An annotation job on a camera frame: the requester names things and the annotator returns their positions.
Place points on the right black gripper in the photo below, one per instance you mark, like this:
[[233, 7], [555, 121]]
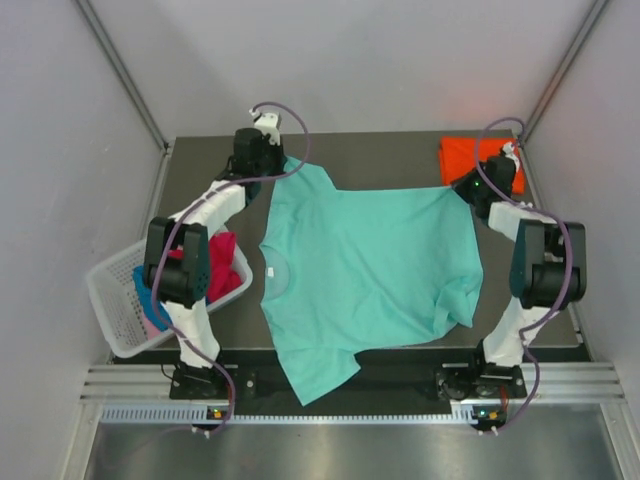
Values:
[[461, 186]]

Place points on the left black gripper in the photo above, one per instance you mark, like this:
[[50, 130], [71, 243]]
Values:
[[277, 150]]

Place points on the teal t-shirt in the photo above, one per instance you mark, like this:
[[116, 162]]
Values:
[[350, 271]]

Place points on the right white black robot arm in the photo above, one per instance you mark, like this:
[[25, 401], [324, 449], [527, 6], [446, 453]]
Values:
[[548, 267]]

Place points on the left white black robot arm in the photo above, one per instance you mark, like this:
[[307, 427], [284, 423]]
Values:
[[224, 199]]

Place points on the folded orange t-shirt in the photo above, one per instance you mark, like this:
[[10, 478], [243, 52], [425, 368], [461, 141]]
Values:
[[456, 154]]

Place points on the magenta t-shirt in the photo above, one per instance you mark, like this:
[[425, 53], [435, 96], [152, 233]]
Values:
[[225, 270]]

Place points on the blue t-shirt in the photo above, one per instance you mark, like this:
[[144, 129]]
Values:
[[144, 297]]

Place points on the white plastic laundry basket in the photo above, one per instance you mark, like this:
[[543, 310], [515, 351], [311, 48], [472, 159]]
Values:
[[118, 310]]

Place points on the pink t-shirt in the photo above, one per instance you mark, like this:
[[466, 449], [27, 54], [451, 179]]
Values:
[[151, 330]]

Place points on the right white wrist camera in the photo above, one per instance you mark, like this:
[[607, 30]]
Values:
[[509, 150]]

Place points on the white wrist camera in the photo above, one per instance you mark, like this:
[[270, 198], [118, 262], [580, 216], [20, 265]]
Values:
[[268, 123], [509, 150]]

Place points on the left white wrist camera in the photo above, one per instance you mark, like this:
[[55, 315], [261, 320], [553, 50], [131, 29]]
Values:
[[268, 123]]

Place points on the right aluminium corner post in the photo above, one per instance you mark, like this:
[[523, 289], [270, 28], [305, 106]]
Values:
[[578, 41]]

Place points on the aluminium corner post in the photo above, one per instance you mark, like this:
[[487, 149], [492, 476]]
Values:
[[578, 41], [92, 19]]

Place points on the left aluminium corner post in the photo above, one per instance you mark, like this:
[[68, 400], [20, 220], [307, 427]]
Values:
[[92, 19]]

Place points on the aluminium front rail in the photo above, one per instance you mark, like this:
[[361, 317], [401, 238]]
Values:
[[559, 383]]

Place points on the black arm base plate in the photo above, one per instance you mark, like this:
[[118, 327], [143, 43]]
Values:
[[433, 374]]

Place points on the slotted grey cable duct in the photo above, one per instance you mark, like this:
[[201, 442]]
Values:
[[201, 414]]

